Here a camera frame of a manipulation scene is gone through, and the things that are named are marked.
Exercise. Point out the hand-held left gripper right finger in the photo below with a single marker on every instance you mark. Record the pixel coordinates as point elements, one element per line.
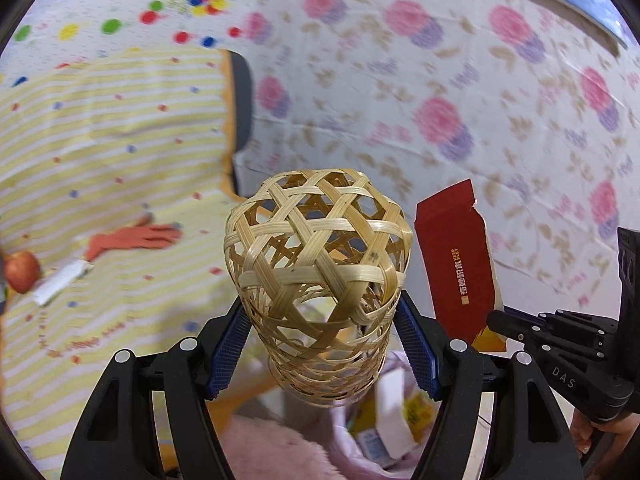
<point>417,342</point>

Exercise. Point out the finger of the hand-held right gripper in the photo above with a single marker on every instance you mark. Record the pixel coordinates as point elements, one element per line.
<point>530,330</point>

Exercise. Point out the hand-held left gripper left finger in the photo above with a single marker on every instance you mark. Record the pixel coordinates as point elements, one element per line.
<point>230,345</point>

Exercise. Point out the red paper box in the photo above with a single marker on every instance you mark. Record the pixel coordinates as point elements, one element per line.
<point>450,260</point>

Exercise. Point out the woven bamboo basket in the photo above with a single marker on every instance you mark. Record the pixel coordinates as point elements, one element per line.
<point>310,275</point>

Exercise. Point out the pale plastic bag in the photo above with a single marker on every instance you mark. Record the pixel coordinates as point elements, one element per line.
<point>342,455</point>

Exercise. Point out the person's right hand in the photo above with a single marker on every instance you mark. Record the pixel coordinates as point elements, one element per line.
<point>582,432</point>

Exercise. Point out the white paper carton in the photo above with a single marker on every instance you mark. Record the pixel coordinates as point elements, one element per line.
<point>395,420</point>

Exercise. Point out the pink fluffy cloth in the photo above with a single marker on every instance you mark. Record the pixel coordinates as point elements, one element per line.
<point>270,452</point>

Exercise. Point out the orange rubber glove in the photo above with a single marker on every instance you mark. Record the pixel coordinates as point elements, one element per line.
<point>130,242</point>

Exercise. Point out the white cardboard strip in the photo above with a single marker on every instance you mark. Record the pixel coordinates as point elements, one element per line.
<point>60,282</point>

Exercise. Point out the red apple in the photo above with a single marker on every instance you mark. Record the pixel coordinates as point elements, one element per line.
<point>22,272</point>

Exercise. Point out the dark grey cushion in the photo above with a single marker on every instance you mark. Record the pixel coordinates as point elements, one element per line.
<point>242,110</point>

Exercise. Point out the yellow striped blanket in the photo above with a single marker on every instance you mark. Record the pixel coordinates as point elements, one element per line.
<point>100,135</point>

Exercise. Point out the floral bed sheet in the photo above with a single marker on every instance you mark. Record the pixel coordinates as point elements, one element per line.
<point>425,85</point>

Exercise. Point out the polka dot sheet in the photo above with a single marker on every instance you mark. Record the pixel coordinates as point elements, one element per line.
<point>100,0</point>

